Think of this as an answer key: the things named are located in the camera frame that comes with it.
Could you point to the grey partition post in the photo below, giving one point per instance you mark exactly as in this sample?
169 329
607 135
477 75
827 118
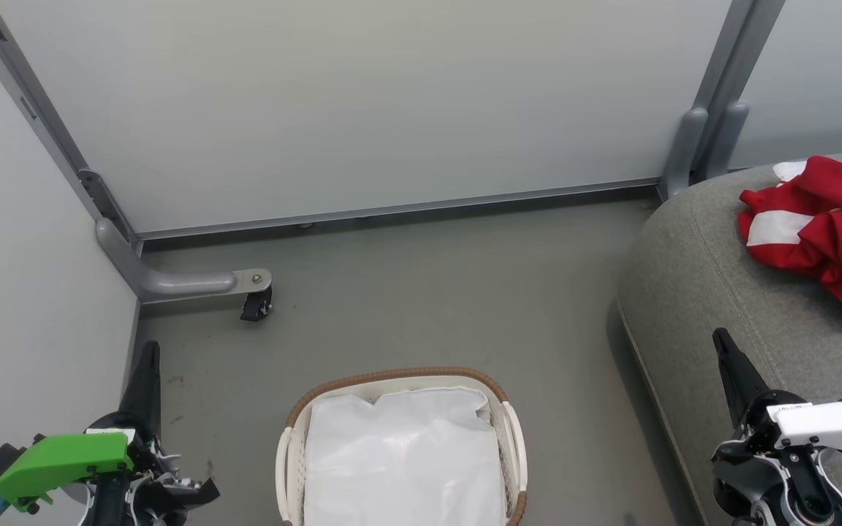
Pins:
30 102
742 58

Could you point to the grey curved partition foot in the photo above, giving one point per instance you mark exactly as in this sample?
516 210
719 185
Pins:
172 283
684 153
729 139

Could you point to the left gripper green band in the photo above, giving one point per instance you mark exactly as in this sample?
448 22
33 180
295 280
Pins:
63 464

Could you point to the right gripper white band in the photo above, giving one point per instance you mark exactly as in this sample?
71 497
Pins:
823 427

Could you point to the grey partition base rail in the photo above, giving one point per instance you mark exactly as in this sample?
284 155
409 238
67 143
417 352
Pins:
392 208

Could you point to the red garment with white stripes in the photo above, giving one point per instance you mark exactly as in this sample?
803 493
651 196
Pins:
830 256

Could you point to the white basket liner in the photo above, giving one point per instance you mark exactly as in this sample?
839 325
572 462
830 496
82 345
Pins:
399 460

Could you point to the black caster wheel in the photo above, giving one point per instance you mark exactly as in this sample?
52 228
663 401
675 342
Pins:
256 307

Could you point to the grey fabric sofa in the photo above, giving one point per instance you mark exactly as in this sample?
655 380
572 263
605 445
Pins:
699 292

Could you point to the white basket with brown rim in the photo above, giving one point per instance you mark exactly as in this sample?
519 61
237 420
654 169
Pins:
516 446

